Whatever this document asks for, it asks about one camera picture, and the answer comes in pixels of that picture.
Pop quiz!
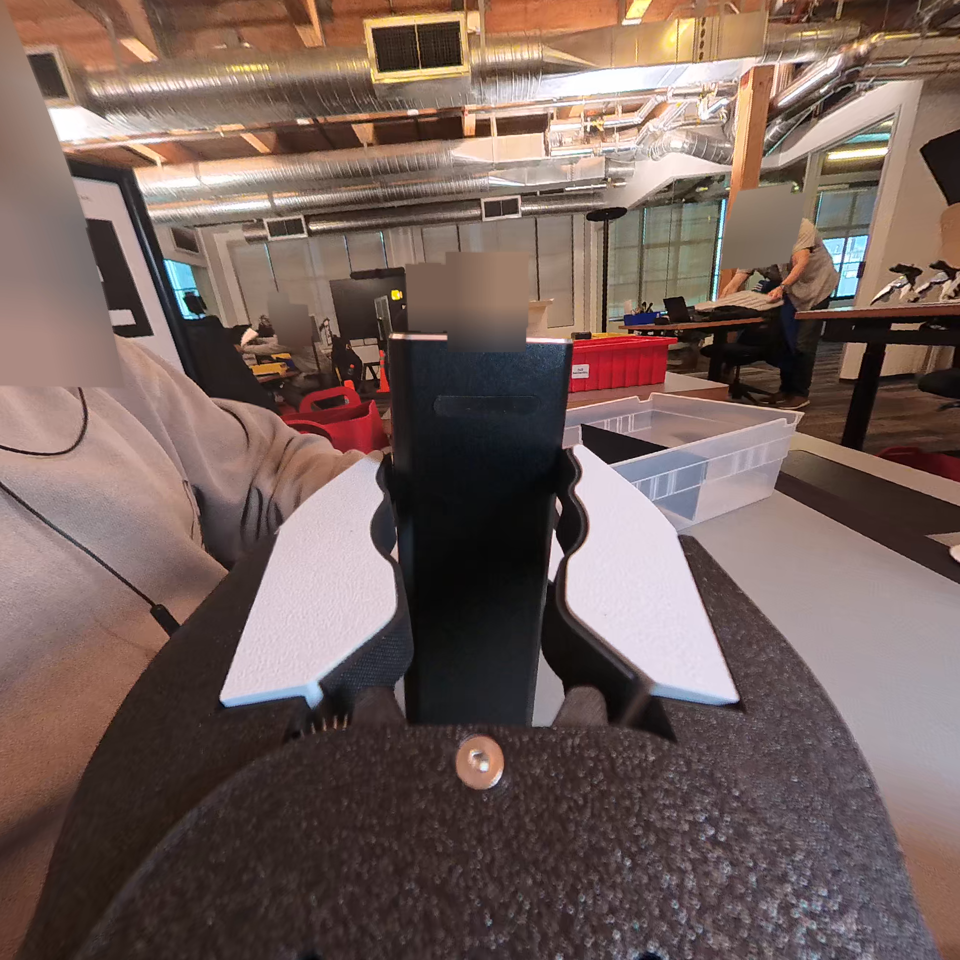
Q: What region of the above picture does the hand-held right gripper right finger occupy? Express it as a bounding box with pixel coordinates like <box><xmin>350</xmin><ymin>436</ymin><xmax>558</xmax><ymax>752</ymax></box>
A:
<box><xmin>541</xmin><ymin>446</ymin><xmax>741</xmax><ymax>725</ymax></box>

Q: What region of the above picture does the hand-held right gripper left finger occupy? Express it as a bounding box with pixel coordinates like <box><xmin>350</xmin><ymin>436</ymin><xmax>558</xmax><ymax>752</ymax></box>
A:
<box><xmin>219</xmin><ymin>454</ymin><xmax>414</xmax><ymax>710</ymax></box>

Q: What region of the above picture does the black usb hub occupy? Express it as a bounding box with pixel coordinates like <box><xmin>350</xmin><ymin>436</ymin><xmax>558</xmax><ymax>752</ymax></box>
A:
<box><xmin>387</xmin><ymin>332</ymin><xmax>575</xmax><ymax>727</ymax></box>

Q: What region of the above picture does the person's left forearm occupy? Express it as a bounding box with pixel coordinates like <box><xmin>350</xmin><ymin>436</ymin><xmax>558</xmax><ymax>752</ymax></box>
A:
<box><xmin>213</xmin><ymin>397</ymin><xmax>387</xmax><ymax>567</ymax></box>

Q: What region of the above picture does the clear plastic bin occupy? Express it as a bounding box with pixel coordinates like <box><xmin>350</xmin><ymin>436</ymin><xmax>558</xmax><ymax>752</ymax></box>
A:
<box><xmin>562</xmin><ymin>391</ymin><xmax>805</xmax><ymax>530</ymax></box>

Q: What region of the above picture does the red tote bag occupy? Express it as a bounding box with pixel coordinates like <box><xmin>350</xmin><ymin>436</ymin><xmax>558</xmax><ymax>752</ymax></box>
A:
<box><xmin>281</xmin><ymin>384</ymin><xmax>387</xmax><ymax>455</ymax></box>

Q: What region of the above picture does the red plastic bin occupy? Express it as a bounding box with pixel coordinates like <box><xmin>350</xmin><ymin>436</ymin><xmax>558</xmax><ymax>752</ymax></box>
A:
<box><xmin>567</xmin><ymin>335</ymin><xmax>678</xmax><ymax>393</ymax></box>

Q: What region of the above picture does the black table strip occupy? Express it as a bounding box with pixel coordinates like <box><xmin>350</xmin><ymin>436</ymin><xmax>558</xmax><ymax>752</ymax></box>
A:
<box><xmin>776</xmin><ymin>448</ymin><xmax>960</xmax><ymax>585</ymax></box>

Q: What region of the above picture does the person's grey hoodie torso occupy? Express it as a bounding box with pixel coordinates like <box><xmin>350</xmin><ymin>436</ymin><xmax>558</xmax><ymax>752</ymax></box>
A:
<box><xmin>0</xmin><ymin>337</ymin><xmax>234</xmax><ymax>960</ymax></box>

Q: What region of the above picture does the wooden desk with black legs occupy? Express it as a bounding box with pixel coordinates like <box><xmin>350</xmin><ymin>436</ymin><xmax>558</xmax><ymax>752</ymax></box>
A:
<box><xmin>618</xmin><ymin>313</ymin><xmax>768</xmax><ymax>380</ymax></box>
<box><xmin>795</xmin><ymin>302</ymin><xmax>960</xmax><ymax>451</ymax></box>

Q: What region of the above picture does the black display screen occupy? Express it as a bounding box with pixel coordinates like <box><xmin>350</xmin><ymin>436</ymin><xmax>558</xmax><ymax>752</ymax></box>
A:
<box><xmin>328</xmin><ymin>268</ymin><xmax>410</xmax><ymax>348</ymax></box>

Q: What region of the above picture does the black silver device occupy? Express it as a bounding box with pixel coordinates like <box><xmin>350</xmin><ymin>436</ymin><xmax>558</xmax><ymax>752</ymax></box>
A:
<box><xmin>911</xmin><ymin>258</ymin><xmax>960</xmax><ymax>303</ymax></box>
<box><xmin>870</xmin><ymin>261</ymin><xmax>925</xmax><ymax>306</ymax></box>

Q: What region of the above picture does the framed white poster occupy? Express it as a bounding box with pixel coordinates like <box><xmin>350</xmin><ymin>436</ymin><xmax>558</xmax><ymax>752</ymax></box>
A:
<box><xmin>69</xmin><ymin>157</ymin><xmax>185</xmax><ymax>342</ymax></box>

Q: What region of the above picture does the black lamp shade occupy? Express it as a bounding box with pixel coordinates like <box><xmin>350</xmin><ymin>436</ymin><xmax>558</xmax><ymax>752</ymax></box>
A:
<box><xmin>918</xmin><ymin>135</ymin><xmax>960</xmax><ymax>207</ymax></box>

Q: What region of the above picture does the ceiling air vent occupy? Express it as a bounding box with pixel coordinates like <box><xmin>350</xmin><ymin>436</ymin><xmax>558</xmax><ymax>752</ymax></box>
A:
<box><xmin>363</xmin><ymin>11</ymin><xmax>472</xmax><ymax>84</ymax></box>

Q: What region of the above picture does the thin black cord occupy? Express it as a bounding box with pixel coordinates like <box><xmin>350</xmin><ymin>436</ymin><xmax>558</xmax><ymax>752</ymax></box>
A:
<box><xmin>0</xmin><ymin>386</ymin><xmax>181</xmax><ymax>635</ymax></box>

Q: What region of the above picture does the large silver air duct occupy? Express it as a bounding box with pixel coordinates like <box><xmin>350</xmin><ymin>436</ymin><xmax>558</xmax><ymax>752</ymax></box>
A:
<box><xmin>81</xmin><ymin>21</ymin><xmax>864</xmax><ymax>127</ymax></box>

